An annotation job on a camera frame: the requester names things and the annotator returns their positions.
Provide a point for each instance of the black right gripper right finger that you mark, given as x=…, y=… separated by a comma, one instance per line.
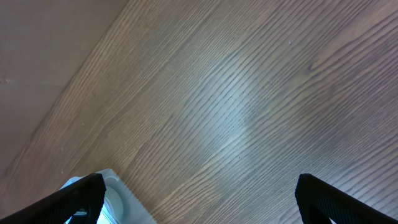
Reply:
x=319, y=202

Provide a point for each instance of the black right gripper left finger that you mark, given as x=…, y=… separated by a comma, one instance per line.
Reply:
x=79, y=202

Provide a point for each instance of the clear plastic container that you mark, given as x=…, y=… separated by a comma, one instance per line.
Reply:
x=134, y=211

